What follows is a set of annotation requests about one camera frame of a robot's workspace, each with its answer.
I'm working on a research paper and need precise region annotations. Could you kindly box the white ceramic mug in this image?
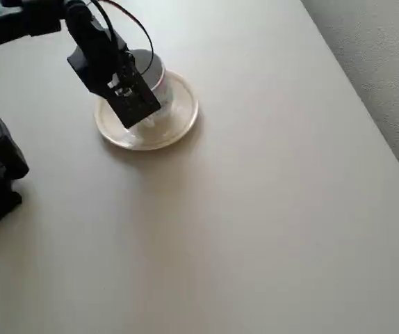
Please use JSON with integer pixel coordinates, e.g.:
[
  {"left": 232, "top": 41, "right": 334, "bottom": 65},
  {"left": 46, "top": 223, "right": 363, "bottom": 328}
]
[{"left": 129, "top": 48, "right": 168, "bottom": 129}]

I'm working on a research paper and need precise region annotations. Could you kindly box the cream white saucer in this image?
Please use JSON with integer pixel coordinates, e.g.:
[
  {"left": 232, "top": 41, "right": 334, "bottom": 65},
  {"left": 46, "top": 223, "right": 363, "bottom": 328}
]
[{"left": 94, "top": 70, "right": 200, "bottom": 151}]

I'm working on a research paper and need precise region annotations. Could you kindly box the black gripper camera mount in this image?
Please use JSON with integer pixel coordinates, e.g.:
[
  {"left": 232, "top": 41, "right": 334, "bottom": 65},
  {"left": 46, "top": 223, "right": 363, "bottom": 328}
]
[{"left": 103, "top": 51, "right": 162, "bottom": 129}]

